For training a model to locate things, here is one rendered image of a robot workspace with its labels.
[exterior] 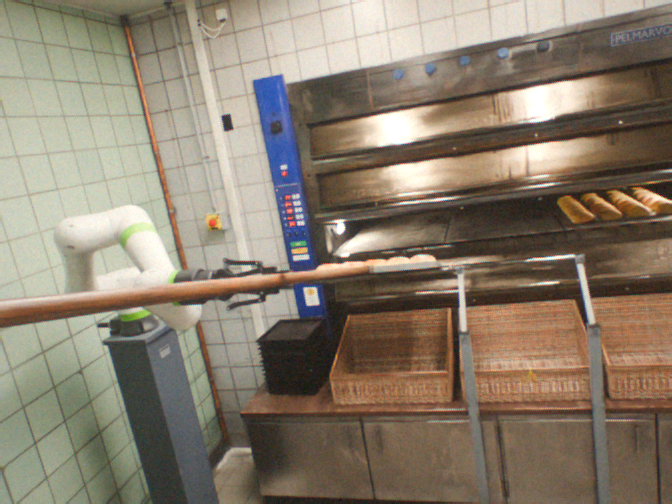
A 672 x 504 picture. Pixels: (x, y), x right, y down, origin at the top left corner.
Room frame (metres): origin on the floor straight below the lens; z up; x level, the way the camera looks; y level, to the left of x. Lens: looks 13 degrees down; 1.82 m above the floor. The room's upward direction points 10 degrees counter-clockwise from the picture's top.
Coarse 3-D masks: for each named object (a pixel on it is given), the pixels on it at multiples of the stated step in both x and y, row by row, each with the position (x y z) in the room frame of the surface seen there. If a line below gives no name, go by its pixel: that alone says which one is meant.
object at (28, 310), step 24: (120, 288) 0.69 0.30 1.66; (144, 288) 0.73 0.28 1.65; (168, 288) 0.78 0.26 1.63; (192, 288) 0.83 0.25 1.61; (216, 288) 0.90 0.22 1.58; (240, 288) 0.99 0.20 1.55; (264, 288) 1.12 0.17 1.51; (0, 312) 0.51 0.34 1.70; (24, 312) 0.53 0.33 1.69; (48, 312) 0.56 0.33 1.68; (72, 312) 0.59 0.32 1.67; (96, 312) 0.63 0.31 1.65
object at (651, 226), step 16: (624, 224) 2.36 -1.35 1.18; (640, 224) 2.31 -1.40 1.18; (656, 224) 2.28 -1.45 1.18; (480, 240) 2.53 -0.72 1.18; (496, 240) 2.48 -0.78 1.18; (512, 240) 2.46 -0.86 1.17; (528, 240) 2.44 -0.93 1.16; (544, 240) 2.42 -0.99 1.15; (560, 240) 2.40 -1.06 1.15; (336, 256) 2.73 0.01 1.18; (352, 256) 2.70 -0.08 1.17; (368, 256) 2.67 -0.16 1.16; (384, 256) 2.65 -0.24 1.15; (400, 256) 2.62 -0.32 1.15
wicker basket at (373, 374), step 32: (352, 320) 2.68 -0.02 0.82; (384, 320) 2.62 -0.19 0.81; (416, 320) 2.57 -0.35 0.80; (448, 320) 2.44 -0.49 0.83; (352, 352) 2.63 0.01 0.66; (384, 352) 2.58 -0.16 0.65; (448, 352) 2.21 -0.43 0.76; (352, 384) 2.22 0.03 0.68; (384, 384) 2.17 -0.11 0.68; (416, 384) 2.13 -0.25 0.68; (448, 384) 2.09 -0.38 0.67
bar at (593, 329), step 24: (480, 264) 2.15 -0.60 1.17; (504, 264) 2.12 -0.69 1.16; (528, 264) 2.09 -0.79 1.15; (576, 264) 2.04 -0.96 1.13; (600, 336) 1.81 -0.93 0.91; (600, 360) 1.81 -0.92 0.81; (600, 384) 1.82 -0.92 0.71; (600, 408) 1.82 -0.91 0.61; (480, 432) 1.95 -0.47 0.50; (600, 432) 1.82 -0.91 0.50; (480, 456) 1.96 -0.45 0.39; (600, 456) 1.82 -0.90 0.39; (480, 480) 1.96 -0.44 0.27; (600, 480) 1.82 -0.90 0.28
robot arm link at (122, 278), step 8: (112, 272) 1.94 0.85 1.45; (120, 272) 1.94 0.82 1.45; (128, 272) 1.93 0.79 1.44; (136, 272) 1.95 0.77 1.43; (104, 280) 1.89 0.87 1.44; (112, 280) 1.90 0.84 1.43; (120, 280) 1.90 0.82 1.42; (128, 280) 1.91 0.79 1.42; (112, 288) 1.88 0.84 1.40; (120, 312) 1.92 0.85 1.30; (128, 312) 1.91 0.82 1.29; (136, 312) 1.91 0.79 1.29; (144, 312) 1.93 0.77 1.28; (128, 320) 1.91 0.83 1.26
